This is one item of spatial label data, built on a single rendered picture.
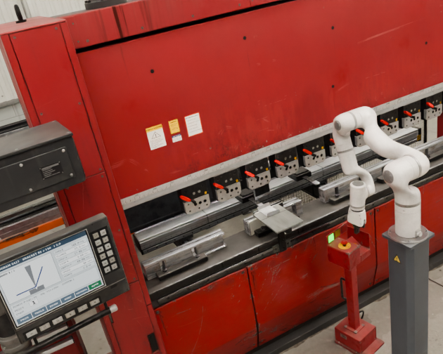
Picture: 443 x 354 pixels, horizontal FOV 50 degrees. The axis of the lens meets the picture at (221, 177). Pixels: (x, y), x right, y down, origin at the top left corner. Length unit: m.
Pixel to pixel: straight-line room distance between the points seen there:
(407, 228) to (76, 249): 1.54
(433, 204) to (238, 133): 1.67
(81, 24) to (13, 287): 1.12
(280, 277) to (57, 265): 1.53
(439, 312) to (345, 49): 1.88
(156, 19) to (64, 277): 1.21
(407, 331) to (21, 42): 2.34
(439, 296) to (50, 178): 2.84
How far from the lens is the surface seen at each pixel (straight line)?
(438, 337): 3.47
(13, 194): 1.77
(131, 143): 2.37
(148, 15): 2.30
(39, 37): 2.01
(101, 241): 1.89
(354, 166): 2.68
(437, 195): 3.67
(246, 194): 3.01
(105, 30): 2.24
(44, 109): 2.04
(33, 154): 1.75
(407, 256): 2.53
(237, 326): 3.00
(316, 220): 2.95
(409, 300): 2.70
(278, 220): 2.74
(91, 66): 2.26
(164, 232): 2.91
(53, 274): 1.90
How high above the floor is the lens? 2.40
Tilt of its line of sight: 24 degrees down
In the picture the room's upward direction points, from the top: 11 degrees counter-clockwise
